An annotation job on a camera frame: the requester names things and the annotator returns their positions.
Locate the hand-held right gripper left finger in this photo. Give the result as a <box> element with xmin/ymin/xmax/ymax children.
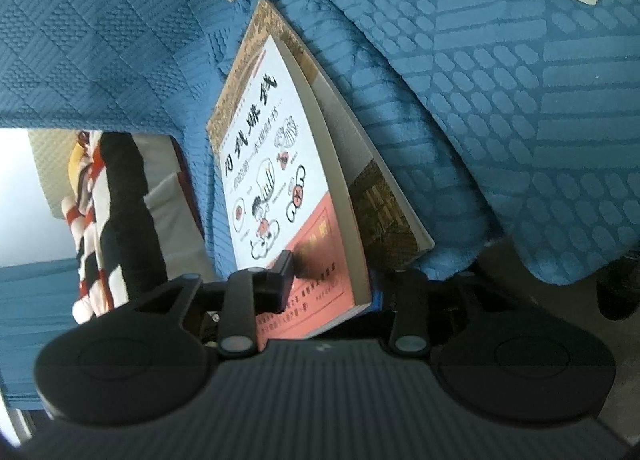
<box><xmin>131</xmin><ymin>250</ymin><xmax>297</xmax><ymax>360</ymax></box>

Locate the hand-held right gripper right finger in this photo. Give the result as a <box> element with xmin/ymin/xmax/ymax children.
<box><xmin>387</xmin><ymin>267</ymin><xmax>503</xmax><ymax>357</ymax></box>

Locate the dark brown painting cover book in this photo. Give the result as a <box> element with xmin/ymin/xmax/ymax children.
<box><xmin>206</xmin><ymin>0</ymin><xmax>435</xmax><ymax>272</ymax></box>

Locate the white and orange cartoon book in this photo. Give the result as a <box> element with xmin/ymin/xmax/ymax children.
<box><xmin>218</xmin><ymin>34</ymin><xmax>373</xmax><ymax>341</ymax></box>

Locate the grey beige pillow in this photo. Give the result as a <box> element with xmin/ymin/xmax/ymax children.
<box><xmin>132</xmin><ymin>134</ymin><xmax>216</xmax><ymax>286</ymax></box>

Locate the red white black striped blanket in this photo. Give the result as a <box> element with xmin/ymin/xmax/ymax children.
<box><xmin>62</xmin><ymin>130</ymin><xmax>168</xmax><ymax>326</ymax></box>

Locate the dark cloth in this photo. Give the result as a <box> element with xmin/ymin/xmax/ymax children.
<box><xmin>597</xmin><ymin>252</ymin><xmax>640</xmax><ymax>323</ymax></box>

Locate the blue textured seat cushion cover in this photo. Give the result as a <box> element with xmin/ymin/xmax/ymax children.
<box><xmin>0</xmin><ymin>0</ymin><xmax>640</xmax><ymax>403</ymax></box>

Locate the yellow plush toy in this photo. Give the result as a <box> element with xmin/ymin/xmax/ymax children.
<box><xmin>69</xmin><ymin>140</ymin><xmax>86</xmax><ymax>191</ymax></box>

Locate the beige quilted cushion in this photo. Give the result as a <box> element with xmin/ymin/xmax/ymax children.
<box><xmin>27</xmin><ymin>129</ymin><xmax>81</xmax><ymax>223</ymax></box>

